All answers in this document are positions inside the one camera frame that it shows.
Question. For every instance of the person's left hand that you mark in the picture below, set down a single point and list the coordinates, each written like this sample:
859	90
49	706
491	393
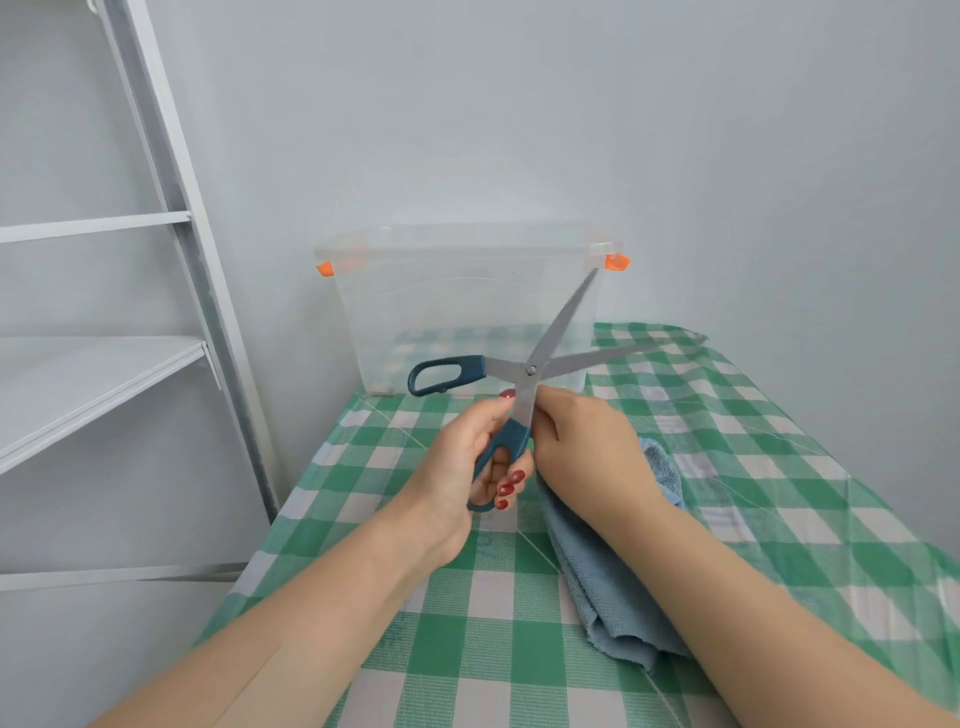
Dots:
450	480

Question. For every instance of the person's right forearm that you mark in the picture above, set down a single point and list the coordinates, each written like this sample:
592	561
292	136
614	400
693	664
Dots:
787	645

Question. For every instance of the person's left forearm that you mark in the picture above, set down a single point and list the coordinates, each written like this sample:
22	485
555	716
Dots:
262	660

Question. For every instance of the blue microfibre cloth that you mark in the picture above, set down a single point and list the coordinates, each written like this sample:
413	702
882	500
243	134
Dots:
615	600

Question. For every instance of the white metal shelf rack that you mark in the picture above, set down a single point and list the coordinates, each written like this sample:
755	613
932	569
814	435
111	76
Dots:
75	382

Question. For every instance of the green white checkered tablecloth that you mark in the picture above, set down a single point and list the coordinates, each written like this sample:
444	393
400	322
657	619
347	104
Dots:
510	645

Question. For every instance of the person's right hand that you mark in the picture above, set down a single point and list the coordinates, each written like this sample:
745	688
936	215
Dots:
592	457

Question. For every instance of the clear plastic storage box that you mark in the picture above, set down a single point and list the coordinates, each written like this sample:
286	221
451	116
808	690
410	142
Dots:
420	315

